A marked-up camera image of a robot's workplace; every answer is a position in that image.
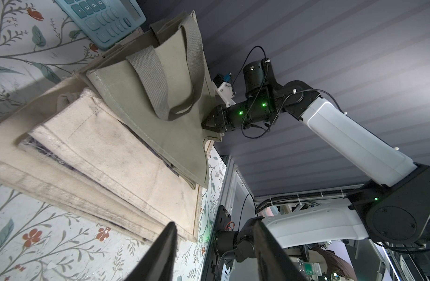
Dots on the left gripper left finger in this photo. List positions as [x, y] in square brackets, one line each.
[158, 262]

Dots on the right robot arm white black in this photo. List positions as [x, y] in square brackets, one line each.
[392, 209]

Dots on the cream canvas bag painting print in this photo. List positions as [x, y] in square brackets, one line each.
[50, 183]

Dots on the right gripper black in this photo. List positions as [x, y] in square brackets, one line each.
[218, 120]

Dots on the light blue calculator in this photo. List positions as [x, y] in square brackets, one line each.
[104, 22]

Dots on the cream canvas bag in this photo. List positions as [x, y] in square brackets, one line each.
[87, 141]

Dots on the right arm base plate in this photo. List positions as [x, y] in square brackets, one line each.
[215, 242]

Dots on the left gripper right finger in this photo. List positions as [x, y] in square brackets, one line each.
[273, 263]

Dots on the olive green tote bag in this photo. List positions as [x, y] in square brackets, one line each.
[159, 85]

